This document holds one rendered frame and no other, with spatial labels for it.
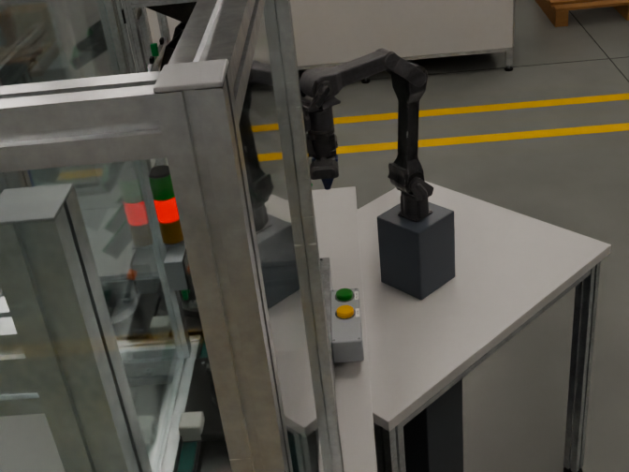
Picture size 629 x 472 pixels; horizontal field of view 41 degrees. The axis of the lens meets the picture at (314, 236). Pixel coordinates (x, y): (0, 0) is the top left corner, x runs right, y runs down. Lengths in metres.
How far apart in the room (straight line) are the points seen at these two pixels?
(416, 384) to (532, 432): 1.19
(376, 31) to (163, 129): 5.56
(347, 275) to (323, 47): 3.80
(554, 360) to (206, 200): 3.01
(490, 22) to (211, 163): 5.64
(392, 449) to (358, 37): 4.31
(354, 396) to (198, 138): 1.55
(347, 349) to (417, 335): 0.23
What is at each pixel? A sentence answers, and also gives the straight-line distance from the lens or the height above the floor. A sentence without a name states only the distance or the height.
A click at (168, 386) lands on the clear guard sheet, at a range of 0.47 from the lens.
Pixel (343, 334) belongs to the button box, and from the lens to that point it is 1.91.
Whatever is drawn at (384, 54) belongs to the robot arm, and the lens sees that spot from 1.92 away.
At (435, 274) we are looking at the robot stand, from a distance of 2.18.
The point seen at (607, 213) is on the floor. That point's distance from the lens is 4.34.
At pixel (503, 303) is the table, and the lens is 2.16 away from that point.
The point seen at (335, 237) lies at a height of 0.86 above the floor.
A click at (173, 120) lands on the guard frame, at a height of 1.98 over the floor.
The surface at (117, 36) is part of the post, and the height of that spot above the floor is 1.69.
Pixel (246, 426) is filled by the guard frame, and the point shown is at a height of 1.79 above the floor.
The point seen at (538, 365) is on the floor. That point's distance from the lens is 3.34.
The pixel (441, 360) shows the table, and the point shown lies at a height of 0.86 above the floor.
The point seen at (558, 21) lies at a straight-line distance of 7.03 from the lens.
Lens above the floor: 2.11
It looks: 30 degrees down
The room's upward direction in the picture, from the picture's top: 7 degrees counter-clockwise
